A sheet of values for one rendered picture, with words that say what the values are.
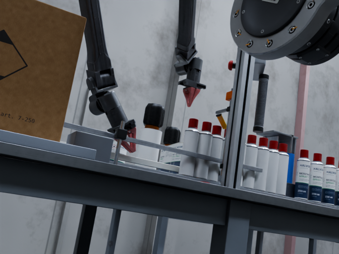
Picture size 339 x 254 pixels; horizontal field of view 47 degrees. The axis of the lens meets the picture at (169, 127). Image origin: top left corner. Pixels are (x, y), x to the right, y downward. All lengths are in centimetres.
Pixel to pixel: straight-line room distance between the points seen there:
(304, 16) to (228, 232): 49
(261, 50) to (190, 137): 71
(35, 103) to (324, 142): 638
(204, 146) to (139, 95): 302
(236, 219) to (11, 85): 55
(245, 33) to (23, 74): 42
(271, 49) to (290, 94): 563
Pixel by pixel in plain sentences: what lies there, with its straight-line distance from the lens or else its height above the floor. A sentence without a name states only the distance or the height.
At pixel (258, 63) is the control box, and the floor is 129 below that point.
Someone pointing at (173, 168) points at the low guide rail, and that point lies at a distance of 134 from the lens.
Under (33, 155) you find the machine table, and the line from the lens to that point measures 70.
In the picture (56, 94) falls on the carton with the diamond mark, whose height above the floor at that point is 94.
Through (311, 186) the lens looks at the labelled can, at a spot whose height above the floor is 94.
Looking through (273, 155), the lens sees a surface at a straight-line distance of 153.
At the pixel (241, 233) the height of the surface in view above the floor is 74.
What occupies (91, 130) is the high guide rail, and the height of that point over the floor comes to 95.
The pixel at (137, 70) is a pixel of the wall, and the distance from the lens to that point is 435.
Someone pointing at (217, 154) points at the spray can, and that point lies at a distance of 138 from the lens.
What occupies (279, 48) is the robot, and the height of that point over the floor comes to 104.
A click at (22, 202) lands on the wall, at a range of 375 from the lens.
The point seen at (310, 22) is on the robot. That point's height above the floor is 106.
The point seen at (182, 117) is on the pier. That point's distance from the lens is 439.
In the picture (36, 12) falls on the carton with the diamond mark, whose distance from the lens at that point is 82.
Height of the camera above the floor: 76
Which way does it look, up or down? 12 degrees up
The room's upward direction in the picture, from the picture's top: 9 degrees clockwise
